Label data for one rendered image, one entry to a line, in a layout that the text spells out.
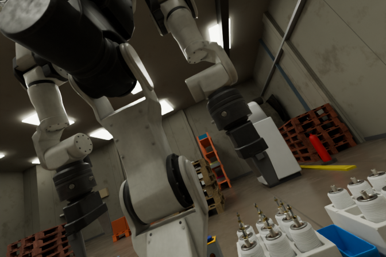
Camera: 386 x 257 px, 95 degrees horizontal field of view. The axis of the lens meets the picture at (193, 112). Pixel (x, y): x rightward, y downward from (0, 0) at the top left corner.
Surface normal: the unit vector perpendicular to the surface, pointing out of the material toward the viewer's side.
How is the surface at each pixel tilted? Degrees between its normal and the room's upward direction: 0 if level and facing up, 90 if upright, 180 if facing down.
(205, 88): 96
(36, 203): 90
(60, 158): 102
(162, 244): 60
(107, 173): 90
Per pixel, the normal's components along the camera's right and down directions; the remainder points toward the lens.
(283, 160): -0.18, -0.29
